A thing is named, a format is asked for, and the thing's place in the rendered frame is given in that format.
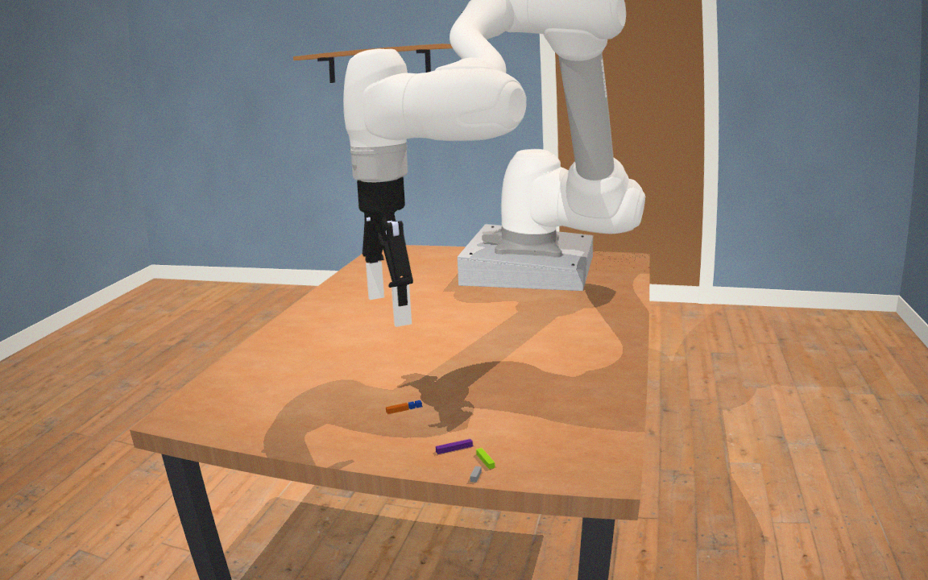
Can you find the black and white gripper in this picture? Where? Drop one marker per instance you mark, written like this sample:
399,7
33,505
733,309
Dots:
386,198

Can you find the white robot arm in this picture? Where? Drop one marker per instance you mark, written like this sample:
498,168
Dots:
473,100

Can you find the purple rod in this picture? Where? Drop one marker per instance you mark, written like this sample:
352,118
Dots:
458,445

